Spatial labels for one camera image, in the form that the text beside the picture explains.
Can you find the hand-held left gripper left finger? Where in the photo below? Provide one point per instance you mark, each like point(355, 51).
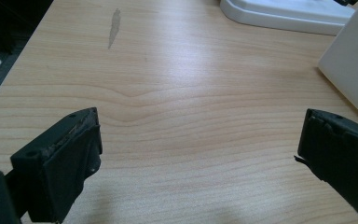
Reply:
point(62, 155)

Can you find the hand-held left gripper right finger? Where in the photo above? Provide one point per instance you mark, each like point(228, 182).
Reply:
point(341, 149)

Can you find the white box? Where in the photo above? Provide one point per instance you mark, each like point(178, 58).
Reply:
point(354, 68)

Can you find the dark metal stand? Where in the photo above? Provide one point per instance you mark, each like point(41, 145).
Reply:
point(0, 31)

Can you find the black object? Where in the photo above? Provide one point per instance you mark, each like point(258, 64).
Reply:
point(346, 2)

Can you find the white plastic tray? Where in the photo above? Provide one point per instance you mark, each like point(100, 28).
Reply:
point(279, 15)

